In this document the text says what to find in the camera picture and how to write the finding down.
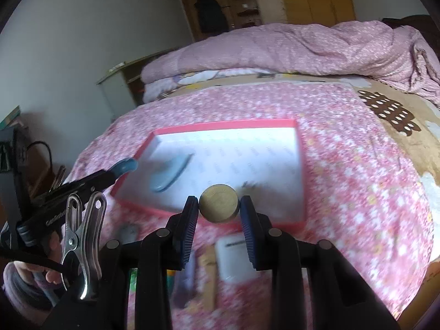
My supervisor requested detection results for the grey lego-like plate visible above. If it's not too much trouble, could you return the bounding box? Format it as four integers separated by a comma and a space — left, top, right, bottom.
115, 224, 139, 244

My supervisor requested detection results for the metal spring clamp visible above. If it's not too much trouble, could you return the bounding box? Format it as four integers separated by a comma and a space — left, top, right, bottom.
61, 191, 107, 301

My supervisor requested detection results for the pink quilted duvet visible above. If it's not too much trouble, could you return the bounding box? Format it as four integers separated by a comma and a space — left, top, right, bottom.
141, 21, 439, 105

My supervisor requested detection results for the white lid orange jar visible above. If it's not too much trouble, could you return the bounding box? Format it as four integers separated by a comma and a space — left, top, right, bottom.
199, 184, 240, 224

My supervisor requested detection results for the cartoon print pillow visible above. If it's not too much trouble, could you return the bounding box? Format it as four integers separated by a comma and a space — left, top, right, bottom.
142, 68, 275, 104

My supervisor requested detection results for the white bedside cabinet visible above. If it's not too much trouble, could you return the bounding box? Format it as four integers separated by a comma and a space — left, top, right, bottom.
96, 48, 176, 122

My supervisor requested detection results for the black cable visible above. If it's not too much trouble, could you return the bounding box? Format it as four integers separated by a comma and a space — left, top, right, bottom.
25, 140, 54, 193

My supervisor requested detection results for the pink floral bed sheet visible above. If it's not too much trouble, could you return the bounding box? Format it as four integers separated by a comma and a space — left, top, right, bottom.
68, 81, 434, 317

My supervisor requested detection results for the pink shallow cardboard box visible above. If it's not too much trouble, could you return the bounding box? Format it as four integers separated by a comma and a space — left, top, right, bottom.
110, 119, 307, 231

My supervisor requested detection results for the white earbuds charging case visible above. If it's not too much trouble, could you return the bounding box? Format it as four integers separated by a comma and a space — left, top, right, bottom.
215, 232, 258, 285

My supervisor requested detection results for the green lighter with characters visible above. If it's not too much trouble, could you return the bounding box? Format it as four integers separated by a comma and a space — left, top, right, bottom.
129, 268, 138, 303

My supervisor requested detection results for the white usb wall charger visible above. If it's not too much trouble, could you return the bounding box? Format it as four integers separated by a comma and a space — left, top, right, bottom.
241, 180, 270, 192

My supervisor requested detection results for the wooden phone stand block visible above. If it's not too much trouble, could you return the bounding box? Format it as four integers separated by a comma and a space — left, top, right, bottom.
199, 247, 217, 312

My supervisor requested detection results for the person's left hand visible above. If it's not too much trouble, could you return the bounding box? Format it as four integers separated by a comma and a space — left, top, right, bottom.
2, 233, 67, 314

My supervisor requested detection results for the blue grey oval device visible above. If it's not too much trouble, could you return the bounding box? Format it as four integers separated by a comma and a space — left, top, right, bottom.
150, 154, 193, 193

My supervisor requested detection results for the lavender plastic holder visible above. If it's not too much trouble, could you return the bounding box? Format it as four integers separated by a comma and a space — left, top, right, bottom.
169, 251, 196, 309

